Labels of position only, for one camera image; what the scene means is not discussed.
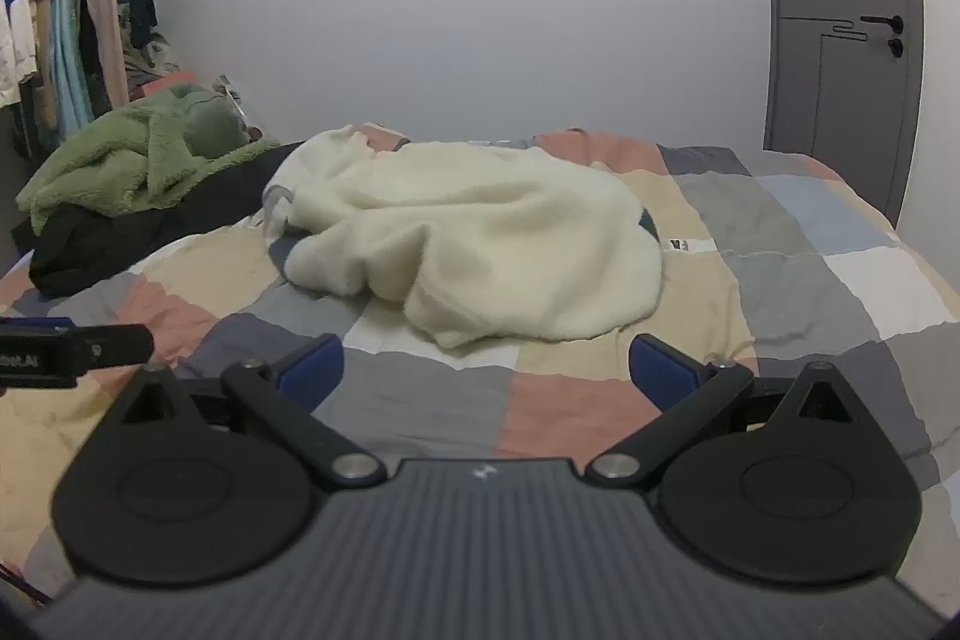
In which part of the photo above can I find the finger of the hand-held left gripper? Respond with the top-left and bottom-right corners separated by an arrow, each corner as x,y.
75,323 -> 156,377

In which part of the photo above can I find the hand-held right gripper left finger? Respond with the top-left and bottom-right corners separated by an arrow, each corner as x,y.
120,334 -> 387,489

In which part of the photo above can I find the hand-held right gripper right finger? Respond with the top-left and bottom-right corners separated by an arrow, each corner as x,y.
585,334 -> 857,487

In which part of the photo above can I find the cream fleece jacket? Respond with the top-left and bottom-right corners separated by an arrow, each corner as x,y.
262,124 -> 665,350

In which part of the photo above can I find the patchwork bed quilt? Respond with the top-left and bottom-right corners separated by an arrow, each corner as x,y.
0,122 -> 960,611

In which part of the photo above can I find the black garment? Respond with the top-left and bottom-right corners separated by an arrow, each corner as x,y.
28,141 -> 301,300

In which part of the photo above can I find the green fleece garment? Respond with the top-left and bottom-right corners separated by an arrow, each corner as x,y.
16,83 -> 282,236

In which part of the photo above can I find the orange item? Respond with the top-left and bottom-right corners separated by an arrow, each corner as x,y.
139,70 -> 196,97

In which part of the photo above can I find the camouflage cloth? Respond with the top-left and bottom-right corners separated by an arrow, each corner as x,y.
124,32 -> 181,86

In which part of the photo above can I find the white hanging garment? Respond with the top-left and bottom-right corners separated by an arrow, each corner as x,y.
0,0 -> 38,109

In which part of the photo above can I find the dark hanging garment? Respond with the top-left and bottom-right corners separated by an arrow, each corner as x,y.
120,0 -> 160,49

